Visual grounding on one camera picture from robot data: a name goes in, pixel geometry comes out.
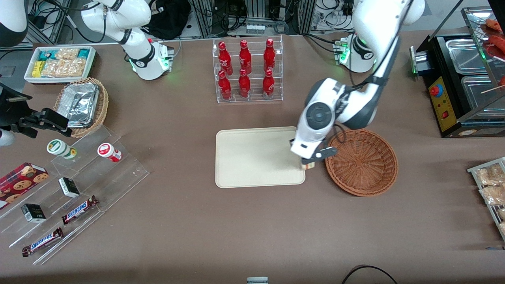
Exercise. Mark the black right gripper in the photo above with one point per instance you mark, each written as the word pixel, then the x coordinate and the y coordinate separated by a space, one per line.
pixel 11 113

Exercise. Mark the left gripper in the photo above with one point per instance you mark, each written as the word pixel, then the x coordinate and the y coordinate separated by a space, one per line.
pixel 291 140

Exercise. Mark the small sandwich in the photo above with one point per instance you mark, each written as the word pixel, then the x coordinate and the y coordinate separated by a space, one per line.
pixel 309 166

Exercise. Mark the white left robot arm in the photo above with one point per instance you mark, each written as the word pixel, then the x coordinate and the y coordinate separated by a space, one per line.
pixel 378 23

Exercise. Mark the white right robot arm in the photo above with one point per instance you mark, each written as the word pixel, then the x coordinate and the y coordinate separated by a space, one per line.
pixel 138 43

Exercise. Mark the silver foil tray stack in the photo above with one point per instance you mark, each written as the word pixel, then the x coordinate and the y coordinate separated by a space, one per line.
pixel 81 102

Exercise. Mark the beige plastic tray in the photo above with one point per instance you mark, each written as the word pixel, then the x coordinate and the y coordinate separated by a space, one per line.
pixel 256 157

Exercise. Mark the brown wicker basket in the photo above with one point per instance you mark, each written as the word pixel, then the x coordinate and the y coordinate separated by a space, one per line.
pixel 367 173

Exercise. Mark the light wicker basket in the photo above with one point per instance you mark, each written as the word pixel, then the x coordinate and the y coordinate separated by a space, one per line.
pixel 101 110

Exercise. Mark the green lidded sunflower jar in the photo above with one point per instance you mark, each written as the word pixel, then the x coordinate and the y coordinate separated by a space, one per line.
pixel 57 147

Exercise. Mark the yellow snack packet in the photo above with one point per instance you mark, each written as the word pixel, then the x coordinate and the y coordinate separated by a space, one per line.
pixel 36 69

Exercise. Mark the red chocolate chip cookie box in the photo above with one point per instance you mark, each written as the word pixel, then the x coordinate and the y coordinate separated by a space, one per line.
pixel 19 181

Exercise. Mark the clear bag of crackers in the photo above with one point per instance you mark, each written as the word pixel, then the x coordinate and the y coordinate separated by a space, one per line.
pixel 67 53
pixel 63 68

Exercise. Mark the small black carton box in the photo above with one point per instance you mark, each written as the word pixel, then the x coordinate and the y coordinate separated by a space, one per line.
pixel 69 187
pixel 33 213

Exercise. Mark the red lidded small jar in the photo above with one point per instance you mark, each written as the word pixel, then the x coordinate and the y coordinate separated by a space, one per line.
pixel 107 151

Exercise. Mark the green snack packet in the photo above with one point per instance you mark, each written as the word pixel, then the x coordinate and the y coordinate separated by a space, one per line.
pixel 46 54

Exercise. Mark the white plastic bin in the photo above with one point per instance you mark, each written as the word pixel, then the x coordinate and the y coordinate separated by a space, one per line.
pixel 91 63

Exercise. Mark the clear acrylic bottle rack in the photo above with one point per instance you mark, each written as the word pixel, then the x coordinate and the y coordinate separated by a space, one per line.
pixel 256 98

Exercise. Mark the teal snack packet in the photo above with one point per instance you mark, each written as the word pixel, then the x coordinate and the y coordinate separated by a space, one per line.
pixel 83 53

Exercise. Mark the red cola bottle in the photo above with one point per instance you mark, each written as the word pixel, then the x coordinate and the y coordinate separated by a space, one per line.
pixel 245 55
pixel 269 53
pixel 268 84
pixel 224 55
pixel 225 86
pixel 244 85

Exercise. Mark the Snickers chocolate bar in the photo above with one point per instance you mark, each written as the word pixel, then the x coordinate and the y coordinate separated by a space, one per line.
pixel 79 210
pixel 41 242

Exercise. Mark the clear acrylic stepped stand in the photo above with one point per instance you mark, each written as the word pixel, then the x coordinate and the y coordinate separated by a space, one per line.
pixel 126 173

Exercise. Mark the white power strip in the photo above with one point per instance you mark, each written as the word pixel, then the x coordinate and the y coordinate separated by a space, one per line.
pixel 255 28

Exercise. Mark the red emergency stop button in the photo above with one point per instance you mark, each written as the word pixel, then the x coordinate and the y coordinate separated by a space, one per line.
pixel 436 90

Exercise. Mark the black hot food display appliance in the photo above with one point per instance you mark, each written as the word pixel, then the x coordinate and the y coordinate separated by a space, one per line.
pixel 449 114

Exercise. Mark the black bag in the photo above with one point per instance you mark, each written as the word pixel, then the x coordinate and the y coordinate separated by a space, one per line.
pixel 169 19

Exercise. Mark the clear bag of pastry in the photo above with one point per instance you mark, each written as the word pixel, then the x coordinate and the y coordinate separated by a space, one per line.
pixel 489 175
pixel 502 228
pixel 502 213
pixel 493 195

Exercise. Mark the steel pan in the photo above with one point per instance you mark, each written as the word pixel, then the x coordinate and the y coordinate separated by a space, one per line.
pixel 479 92
pixel 465 55

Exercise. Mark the wooden skewer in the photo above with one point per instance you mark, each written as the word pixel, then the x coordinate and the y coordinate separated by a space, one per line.
pixel 493 90

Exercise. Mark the red sausage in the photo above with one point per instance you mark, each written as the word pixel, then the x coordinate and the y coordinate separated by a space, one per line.
pixel 495 24
pixel 498 40

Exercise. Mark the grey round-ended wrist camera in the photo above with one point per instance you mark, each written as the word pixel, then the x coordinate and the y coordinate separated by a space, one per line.
pixel 327 152

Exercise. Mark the grey metal bracket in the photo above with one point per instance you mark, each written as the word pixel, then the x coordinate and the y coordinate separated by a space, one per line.
pixel 257 280

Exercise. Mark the aluminium frame rack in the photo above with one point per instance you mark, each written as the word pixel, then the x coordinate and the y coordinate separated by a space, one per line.
pixel 203 19

